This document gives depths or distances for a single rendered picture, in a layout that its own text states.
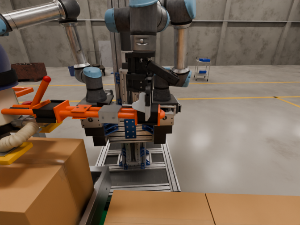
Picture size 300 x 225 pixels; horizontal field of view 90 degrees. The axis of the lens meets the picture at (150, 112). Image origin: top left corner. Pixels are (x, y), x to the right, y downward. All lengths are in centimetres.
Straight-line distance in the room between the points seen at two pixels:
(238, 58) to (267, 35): 228
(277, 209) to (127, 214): 87
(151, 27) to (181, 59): 57
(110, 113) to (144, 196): 70
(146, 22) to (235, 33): 1249
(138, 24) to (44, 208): 69
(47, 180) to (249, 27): 1330
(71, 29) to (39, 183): 91
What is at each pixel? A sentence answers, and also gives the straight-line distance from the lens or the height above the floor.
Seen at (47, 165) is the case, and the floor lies 95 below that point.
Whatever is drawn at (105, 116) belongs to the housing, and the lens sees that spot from 53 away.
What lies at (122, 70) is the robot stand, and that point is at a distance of 117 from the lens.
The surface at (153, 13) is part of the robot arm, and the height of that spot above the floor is 149.
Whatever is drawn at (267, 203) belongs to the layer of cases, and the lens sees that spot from 128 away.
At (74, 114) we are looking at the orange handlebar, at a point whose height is 120.
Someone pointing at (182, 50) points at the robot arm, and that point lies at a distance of 97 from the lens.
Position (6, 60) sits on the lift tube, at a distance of 75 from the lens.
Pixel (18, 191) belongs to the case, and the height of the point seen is 95.
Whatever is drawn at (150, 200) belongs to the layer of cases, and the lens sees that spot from 107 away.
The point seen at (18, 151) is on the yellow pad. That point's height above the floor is 109.
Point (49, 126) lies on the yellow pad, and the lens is 80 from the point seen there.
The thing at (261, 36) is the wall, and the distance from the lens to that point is 1394.
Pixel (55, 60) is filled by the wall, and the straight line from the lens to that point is 1259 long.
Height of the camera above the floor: 142
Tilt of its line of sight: 24 degrees down
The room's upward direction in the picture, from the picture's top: straight up
